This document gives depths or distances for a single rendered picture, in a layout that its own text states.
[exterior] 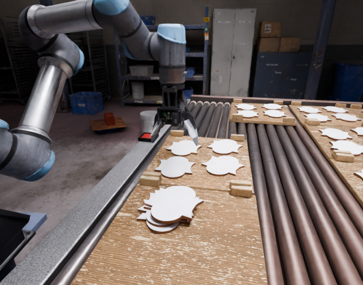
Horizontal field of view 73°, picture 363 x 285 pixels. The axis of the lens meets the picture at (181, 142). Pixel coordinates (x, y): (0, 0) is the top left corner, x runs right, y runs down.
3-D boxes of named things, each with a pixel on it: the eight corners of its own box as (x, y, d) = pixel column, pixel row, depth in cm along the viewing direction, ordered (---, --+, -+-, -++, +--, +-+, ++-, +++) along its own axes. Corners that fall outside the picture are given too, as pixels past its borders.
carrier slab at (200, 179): (138, 185, 77) (138, 181, 76) (168, 137, 114) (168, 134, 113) (254, 197, 71) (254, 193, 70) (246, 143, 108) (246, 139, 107)
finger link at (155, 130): (140, 142, 76) (155, 120, 72) (146, 135, 82) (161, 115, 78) (148, 148, 77) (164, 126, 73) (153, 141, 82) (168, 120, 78)
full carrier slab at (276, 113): (229, 121, 136) (229, 114, 135) (231, 104, 173) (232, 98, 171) (296, 126, 129) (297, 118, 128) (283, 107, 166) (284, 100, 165)
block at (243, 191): (230, 195, 69) (230, 187, 68) (230, 191, 70) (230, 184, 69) (251, 198, 68) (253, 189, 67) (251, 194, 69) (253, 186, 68)
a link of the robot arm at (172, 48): (165, 25, 70) (191, 24, 66) (167, 65, 74) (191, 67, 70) (148, 24, 64) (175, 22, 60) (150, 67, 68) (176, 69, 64)
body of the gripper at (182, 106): (156, 127, 71) (154, 85, 67) (163, 119, 79) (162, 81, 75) (182, 129, 70) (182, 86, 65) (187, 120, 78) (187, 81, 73)
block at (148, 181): (139, 185, 74) (139, 177, 73) (141, 182, 75) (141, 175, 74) (158, 188, 73) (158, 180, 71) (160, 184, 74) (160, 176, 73)
